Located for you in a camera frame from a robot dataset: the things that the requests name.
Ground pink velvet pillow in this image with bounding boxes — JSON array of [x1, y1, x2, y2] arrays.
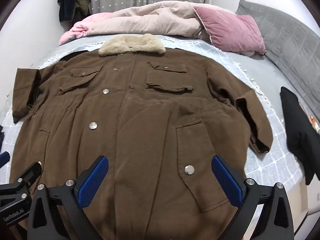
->
[[194, 7, 266, 55]]

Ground black folded garment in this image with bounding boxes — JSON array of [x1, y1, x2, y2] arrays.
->
[[280, 87, 320, 185]]

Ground dark clothes hanging on wall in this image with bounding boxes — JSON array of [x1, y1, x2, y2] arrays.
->
[[57, 0, 91, 24]]

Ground brown coat with fur collar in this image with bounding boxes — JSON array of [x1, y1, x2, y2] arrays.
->
[[10, 47, 273, 239]]

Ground light blue checked blanket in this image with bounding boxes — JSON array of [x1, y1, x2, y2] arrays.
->
[[0, 34, 304, 188]]

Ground grey quilted headboard cushion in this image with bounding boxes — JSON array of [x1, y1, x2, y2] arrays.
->
[[236, 0, 319, 119]]

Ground pink beige duvet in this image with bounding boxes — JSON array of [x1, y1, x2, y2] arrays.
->
[[59, 1, 233, 45]]

